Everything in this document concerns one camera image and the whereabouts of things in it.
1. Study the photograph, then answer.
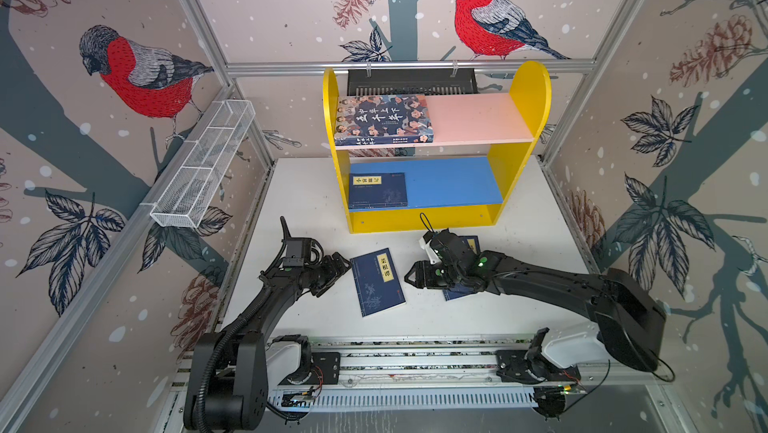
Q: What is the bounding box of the black slotted vent panel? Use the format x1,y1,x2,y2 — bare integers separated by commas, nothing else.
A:
347,68,478,96

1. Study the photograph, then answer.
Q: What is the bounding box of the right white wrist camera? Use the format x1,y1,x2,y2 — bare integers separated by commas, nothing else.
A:
418,232,440,265

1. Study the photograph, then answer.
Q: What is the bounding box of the right thin black cable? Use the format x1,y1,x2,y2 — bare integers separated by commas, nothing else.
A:
560,342,676,416

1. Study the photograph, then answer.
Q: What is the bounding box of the aluminium mounting rail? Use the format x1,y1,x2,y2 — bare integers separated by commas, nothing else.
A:
172,336,670,387

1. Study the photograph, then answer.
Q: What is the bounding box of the illustrated colourful cover book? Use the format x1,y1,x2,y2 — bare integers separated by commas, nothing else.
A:
332,95,434,146

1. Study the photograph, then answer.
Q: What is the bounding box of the black round connector underneath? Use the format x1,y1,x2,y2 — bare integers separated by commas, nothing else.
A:
533,387,567,420

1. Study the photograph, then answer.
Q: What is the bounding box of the navy blue book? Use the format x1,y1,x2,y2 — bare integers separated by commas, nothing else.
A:
462,235,481,254
348,172,408,210
351,248,406,317
443,285,474,301

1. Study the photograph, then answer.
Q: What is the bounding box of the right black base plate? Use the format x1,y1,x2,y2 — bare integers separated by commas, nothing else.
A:
495,349,581,385

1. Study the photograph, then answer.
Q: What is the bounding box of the white wire mesh basket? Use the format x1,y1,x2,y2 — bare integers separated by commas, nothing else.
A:
150,99,255,228

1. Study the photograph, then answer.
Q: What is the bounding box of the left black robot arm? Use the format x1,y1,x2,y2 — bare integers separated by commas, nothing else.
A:
183,237,352,432

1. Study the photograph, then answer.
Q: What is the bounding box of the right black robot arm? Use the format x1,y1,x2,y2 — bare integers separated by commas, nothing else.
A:
405,229,666,384

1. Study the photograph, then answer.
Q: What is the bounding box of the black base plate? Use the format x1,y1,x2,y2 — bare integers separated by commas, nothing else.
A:
495,349,581,385
302,352,341,386

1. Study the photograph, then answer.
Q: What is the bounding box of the yellow shelf with coloured boards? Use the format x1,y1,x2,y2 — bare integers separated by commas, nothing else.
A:
323,61,552,234

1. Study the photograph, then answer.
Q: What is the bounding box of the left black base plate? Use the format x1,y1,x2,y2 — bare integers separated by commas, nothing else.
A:
302,352,341,386

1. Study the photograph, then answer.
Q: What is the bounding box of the small green circuit board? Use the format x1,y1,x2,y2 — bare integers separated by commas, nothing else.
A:
280,391,315,409

